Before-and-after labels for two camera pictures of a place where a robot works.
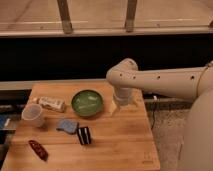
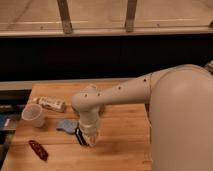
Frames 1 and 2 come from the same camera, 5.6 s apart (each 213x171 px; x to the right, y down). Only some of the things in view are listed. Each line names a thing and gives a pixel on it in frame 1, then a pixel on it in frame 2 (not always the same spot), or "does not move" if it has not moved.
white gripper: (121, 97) -> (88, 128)
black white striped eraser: (84, 135) does not move
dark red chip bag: (38, 149) does not move
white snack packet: (56, 105) does not move
